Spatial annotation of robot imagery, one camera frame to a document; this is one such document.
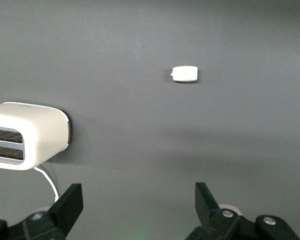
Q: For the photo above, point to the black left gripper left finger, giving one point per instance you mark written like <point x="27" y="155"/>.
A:
<point x="62" y="212"/>

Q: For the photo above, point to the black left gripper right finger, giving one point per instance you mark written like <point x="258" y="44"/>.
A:
<point x="210" y="217"/>

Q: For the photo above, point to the cream white toaster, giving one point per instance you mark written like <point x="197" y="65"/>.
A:
<point x="40" y="132"/>

